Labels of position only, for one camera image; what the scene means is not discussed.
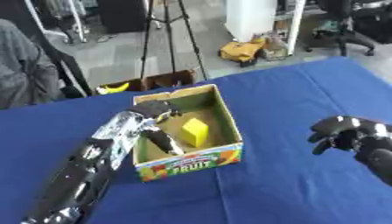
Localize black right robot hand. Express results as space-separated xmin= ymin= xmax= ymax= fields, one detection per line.
xmin=306 ymin=115 xmax=392 ymax=186

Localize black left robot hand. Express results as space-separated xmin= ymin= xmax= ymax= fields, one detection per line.
xmin=127 ymin=100 xmax=187 ymax=157

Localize brown cardboard box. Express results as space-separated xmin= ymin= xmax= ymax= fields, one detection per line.
xmin=96 ymin=69 xmax=200 ymax=95

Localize cardboard box with green inside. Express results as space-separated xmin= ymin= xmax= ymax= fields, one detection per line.
xmin=131 ymin=83 xmax=245 ymax=182

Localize yellow toy banana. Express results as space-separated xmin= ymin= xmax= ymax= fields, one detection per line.
xmin=96 ymin=82 xmax=132 ymax=95

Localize yellow block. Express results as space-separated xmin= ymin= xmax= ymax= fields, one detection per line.
xmin=180 ymin=117 xmax=212 ymax=148

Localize black tripod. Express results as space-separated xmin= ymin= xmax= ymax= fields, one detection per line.
xmin=139 ymin=0 xmax=210 ymax=81

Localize yellow bag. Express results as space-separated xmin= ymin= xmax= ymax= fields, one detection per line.
xmin=217 ymin=38 xmax=269 ymax=68

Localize black office chair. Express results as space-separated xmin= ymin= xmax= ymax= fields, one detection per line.
xmin=304 ymin=0 xmax=377 ymax=58

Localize person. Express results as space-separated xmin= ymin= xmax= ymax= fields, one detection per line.
xmin=0 ymin=17 xmax=65 ymax=110

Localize white cabinet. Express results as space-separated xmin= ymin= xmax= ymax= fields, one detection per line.
xmin=223 ymin=0 xmax=308 ymax=56

